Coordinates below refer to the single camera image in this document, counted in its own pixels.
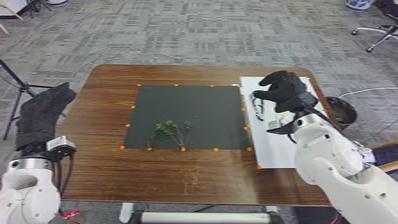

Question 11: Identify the blue and white vase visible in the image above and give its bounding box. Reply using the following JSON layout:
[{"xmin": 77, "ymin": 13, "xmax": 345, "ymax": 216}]
[{"xmin": 345, "ymin": 0, "xmax": 377, "ymax": 11}]

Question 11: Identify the pale grey bar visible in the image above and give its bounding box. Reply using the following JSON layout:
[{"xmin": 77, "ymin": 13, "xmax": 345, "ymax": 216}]
[{"xmin": 119, "ymin": 202, "xmax": 286, "ymax": 224}]

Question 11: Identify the white sheet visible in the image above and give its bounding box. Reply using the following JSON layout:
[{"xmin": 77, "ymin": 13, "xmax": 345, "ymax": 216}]
[{"xmin": 238, "ymin": 76, "xmax": 329, "ymax": 169}]

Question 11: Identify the dark mat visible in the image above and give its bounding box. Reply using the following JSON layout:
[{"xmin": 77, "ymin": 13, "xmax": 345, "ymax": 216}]
[{"xmin": 123, "ymin": 85, "xmax": 252, "ymax": 150}]

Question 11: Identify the black cable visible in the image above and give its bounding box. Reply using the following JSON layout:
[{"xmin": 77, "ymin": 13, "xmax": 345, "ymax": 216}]
[{"xmin": 55, "ymin": 154, "xmax": 77, "ymax": 215}]

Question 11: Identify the white cable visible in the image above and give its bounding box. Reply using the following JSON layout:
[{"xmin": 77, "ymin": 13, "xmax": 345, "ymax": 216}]
[{"xmin": 338, "ymin": 86, "xmax": 398, "ymax": 100}]

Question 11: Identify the green sprig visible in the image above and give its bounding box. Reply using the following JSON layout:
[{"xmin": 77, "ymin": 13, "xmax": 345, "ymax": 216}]
[
  {"xmin": 146, "ymin": 121, "xmax": 169, "ymax": 148},
  {"xmin": 162, "ymin": 119, "xmax": 196, "ymax": 150}
]

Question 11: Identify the black round stool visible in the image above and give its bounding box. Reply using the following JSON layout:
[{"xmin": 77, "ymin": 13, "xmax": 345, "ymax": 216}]
[{"xmin": 324, "ymin": 96, "xmax": 361, "ymax": 131}]

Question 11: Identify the office chair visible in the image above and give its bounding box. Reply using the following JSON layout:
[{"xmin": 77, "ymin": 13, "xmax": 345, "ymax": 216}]
[{"xmin": 350, "ymin": 0, "xmax": 398, "ymax": 53}]

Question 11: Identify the black tripod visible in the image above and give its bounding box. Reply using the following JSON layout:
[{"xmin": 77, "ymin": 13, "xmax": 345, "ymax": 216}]
[{"xmin": 0, "ymin": 59, "xmax": 57, "ymax": 141}]

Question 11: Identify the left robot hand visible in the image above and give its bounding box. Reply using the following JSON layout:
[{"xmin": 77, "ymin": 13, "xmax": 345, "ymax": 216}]
[{"xmin": 14, "ymin": 82, "xmax": 78, "ymax": 152}]

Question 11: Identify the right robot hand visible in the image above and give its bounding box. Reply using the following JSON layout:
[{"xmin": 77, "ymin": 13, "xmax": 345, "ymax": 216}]
[{"xmin": 252, "ymin": 70, "xmax": 320, "ymax": 114}]

